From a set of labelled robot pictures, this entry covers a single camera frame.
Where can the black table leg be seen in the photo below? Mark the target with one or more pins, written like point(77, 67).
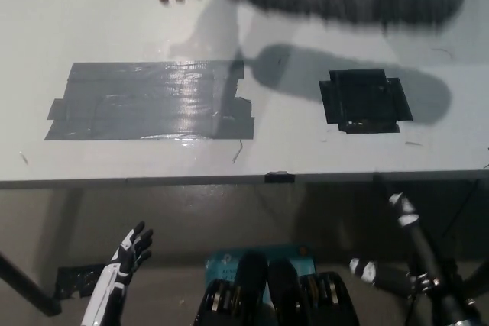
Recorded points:
point(26, 288)

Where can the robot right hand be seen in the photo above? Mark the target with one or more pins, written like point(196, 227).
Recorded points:
point(422, 261)

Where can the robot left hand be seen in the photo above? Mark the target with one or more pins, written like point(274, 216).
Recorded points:
point(128, 261)

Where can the grey duct tape patch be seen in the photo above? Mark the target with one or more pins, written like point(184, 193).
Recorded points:
point(145, 104)

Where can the black floor tape patch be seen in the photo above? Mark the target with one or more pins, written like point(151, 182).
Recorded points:
point(74, 282)

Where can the loose thin duster strand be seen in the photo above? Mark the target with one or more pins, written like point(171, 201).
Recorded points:
point(239, 150)

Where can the black tape marked spot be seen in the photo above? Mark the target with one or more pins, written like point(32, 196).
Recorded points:
point(363, 101)

